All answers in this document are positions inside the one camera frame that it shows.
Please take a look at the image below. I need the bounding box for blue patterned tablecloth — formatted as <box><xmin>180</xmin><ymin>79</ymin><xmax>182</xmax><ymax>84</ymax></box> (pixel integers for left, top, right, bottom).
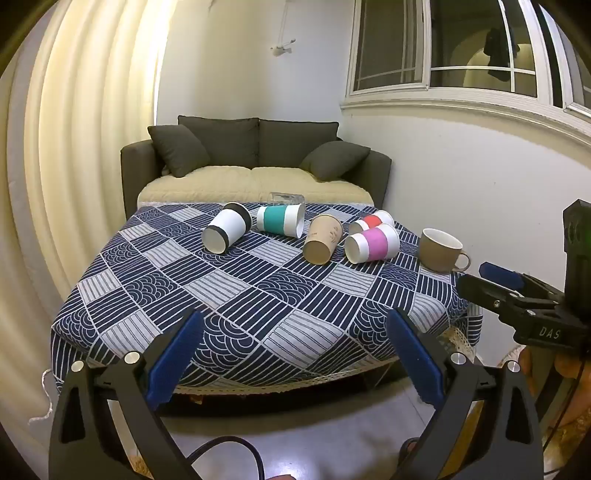
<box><xmin>50</xmin><ymin>200</ymin><xmax>485</xmax><ymax>394</ymax></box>

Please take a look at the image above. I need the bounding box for cream curtain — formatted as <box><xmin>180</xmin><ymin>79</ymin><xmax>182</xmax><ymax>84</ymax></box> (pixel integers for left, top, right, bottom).
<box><xmin>0</xmin><ymin>0</ymin><xmax>182</xmax><ymax>374</ymax></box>

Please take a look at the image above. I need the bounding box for dark hanging garment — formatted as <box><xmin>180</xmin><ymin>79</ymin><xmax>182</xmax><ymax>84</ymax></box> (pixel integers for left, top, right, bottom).
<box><xmin>484</xmin><ymin>28</ymin><xmax>520</xmax><ymax>79</ymax></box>

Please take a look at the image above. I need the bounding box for white cup with black band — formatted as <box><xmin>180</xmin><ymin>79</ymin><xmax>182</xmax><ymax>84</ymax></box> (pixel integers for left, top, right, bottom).
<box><xmin>202</xmin><ymin>202</ymin><xmax>253</xmax><ymax>254</ymax></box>

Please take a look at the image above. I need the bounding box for dark grey throw pillow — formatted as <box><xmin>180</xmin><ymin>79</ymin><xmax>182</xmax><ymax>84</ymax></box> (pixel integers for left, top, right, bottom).
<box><xmin>299</xmin><ymin>141</ymin><xmax>371</xmax><ymax>182</ymax></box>
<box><xmin>148</xmin><ymin>124</ymin><xmax>211</xmax><ymax>178</ymax></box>

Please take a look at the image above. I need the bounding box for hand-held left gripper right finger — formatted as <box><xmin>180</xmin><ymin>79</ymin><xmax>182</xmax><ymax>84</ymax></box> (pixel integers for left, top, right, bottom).
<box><xmin>387</xmin><ymin>308</ymin><xmax>546</xmax><ymax>480</ymax></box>

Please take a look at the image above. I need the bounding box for white cup with pink band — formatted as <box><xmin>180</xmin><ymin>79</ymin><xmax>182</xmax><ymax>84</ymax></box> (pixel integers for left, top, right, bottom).
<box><xmin>344</xmin><ymin>224</ymin><xmax>400</xmax><ymax>265</ymax></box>

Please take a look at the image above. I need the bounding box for white framed window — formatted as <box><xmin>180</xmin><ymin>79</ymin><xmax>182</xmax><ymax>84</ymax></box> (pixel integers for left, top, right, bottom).
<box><xmin>341</xmin><ymin>0</ymin><xmax>591</xmax><ymax>136</ymax></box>

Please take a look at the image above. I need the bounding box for beige quilted seat pad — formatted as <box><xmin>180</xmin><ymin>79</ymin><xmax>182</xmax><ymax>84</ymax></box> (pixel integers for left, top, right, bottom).
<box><xmin>137</xmin><ymin>165</ymin><xmax>374</xmax><ymax>208</ymax></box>

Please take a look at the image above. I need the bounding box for dark grey sofa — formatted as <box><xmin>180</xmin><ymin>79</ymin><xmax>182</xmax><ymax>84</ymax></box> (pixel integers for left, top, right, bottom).
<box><xmin>121</xmin><ymin>115</ymin><xmax>392</xmax><ymax>220</ymax></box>

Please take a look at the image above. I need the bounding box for white cup with red band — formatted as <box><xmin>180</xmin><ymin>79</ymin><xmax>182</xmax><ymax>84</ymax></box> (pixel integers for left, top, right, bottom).
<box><xmin>348</xmin><ymin>210</ymin><xmax>395</xmax><ymax>234</ymax></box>

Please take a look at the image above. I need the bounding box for person's right hand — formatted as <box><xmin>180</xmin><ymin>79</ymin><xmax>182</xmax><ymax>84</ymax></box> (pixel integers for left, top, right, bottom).
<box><xmin>519</xmin><ymin>346</ymin><xmax>591</xmax><ymax>409</ymax></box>

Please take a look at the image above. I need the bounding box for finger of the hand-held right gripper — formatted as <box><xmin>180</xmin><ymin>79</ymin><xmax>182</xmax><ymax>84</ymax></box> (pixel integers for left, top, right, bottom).
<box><xmin>479</xmin><ymin>261</ymin><xmax>565</xmax><ymax>302</ymax></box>
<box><xmin>457</xmin><ymin>273</ymin><xmax>562</xmax><ymax>325</ymax></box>

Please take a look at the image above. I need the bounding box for dark grey back cushion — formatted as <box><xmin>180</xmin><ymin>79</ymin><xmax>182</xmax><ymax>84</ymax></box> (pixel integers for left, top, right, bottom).
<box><xmin>259</xmin><ymin>119</ymin><xmax>340</xmax><ymax>168</ymax></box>
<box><xmin>178</xmin><ymin>115</ymin><xmax>260</xmax><ymax>169</ymax></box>

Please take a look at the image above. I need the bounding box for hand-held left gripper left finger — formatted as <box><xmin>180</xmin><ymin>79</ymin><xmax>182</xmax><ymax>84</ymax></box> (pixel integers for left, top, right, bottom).
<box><xmin>48</xmin><ymin>309</ymin><xmax>204</xmax><ymax>480</ymax></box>

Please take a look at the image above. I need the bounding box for black cable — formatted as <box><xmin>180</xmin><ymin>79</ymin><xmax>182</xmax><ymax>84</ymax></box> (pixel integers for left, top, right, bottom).
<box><xmin>185</xmin><ymin>436</ymin><xmax>267</xmax><ymax>480</ymax></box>

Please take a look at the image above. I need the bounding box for beige ceramic mug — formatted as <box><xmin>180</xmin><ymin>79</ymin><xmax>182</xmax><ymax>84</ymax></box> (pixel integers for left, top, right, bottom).
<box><xmin>419</xmin><ymin>227</ymin><xmax>472</xmax><ymax>273</ymax></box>

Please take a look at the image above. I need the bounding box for white string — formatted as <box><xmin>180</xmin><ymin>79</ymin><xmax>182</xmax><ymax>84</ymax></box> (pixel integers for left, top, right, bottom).
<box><xmin>28</xmin><ymin>369</ymin><xmax>59</xmax><ymax>426</ymax></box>

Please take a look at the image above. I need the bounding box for white cup with teal band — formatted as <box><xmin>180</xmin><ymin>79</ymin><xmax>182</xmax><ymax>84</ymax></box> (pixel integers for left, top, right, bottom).
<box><xmin>256</xmin><ymin>202</ymin><xmax>306</xmax><ymax>239</ymax></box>

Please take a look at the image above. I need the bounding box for white wall hook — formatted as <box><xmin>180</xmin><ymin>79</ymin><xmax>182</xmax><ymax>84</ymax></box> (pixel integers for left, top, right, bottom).
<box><xmin>270</xmin><ymin>0</ymin><xmax>296</xmax><ymax>57</ymax></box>

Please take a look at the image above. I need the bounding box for brown paper cup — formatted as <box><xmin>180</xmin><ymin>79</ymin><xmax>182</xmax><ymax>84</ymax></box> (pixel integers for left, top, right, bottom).
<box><xmin>302</xmin><ymin>215</ymin><xmax>343</xmax><ymax>265</ymax></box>

